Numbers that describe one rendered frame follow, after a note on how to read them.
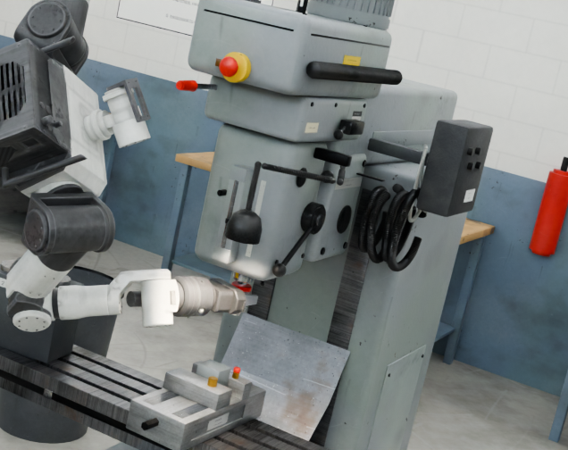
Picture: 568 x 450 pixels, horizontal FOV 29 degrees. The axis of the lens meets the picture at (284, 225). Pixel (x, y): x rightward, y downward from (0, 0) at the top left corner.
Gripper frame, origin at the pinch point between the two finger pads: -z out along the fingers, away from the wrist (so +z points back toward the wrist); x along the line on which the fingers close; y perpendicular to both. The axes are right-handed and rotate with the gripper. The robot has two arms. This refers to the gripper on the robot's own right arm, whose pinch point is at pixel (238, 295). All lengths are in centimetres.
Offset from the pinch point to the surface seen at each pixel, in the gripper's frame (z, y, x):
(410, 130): -55, -41, 10
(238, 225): 19.5, -21.3, -16.9
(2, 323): 29, 26, 52
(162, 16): -275, -39, 445
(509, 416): -329, 121, 131
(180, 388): 9.6, 23.0, 1.7
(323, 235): -15.3, -17.0, -6.7
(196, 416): 12.5, 24.6, -9.1
